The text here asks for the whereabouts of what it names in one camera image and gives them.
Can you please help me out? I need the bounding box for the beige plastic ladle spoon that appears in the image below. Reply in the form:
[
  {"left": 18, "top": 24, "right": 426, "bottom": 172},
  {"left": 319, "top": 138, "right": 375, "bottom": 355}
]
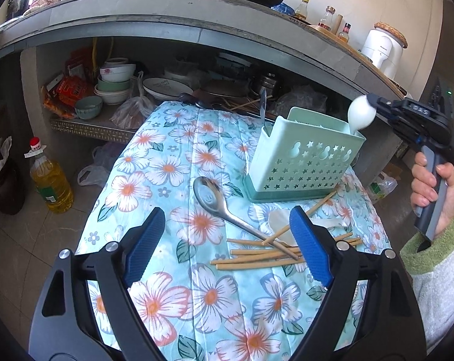
[{"left": 347, "top": 95, "right": 376, "bottom": 135}]

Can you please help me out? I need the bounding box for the large steel spoon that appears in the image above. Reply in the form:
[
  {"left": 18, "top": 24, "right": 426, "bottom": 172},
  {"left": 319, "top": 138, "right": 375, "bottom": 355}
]
[{"left": 193, "top": 176, "right": 299, "bottom": 261}]

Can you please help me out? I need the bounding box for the green terry sleeve forearm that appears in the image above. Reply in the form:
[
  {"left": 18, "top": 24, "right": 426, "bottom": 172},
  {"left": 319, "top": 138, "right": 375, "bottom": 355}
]
[{"left": 401, "top": 218, "right": 454, "bottom": 352}]

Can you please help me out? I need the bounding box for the person's right hand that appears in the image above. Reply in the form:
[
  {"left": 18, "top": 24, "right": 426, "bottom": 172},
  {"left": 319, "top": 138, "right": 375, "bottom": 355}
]
[{"left": 410, "top": 152, "right": 454, "bottom": 237}]

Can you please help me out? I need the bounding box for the wooden chopstick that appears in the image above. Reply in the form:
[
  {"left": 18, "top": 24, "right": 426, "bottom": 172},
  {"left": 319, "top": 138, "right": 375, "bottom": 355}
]
[
  {"left": 263, "top": 190, "right": 337, "bottom": 245},
  {"left": 227, "top": 232, "right": 353, "bottom": 246},
  {"left": 215, "top": 259, "right": 306, "bottom": 270},
  {"left": 210, "top": 238, "right": 363, "bottom": 266},
  {"left": 229, "top": 237, "right": 363, "bottom": 256}
]

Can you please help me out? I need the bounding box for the green perforated utensil holder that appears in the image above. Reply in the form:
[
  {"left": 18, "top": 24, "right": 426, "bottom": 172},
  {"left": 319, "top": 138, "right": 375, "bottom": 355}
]
[{"left": 244, "top": 107, "right": 365, "bottom": 203}]

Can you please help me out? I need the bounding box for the yellow oil bottle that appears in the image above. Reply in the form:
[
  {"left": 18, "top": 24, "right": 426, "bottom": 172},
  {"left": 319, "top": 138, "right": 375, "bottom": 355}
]
[{"left": 24, "top": 136, "right": 75, "bottom": 214}]

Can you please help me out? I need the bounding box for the floral turquoise tablecloth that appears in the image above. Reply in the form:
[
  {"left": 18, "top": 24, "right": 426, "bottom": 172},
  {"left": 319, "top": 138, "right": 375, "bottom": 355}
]
[{"left": 74, "top": 100, "right": 393, "bottom": 361}]

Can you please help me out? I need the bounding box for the teal small bowl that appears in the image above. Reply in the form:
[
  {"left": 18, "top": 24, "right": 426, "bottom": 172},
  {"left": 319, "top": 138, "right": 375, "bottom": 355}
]
[{"left": 75, "top": 95, "right": 103, "bottom": 121}]

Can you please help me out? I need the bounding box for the stack of ceramic bowls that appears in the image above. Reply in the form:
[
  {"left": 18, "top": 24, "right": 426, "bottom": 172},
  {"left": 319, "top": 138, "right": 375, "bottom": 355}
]
[{"left": 94, "top": 57, "right": 136, "bottom": 105}]

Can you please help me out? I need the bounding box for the white plate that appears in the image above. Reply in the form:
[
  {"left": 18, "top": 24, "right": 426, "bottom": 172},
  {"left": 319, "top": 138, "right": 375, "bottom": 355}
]
[{"left": 142, "top": 77, "right": 193, "bottom": 100}]

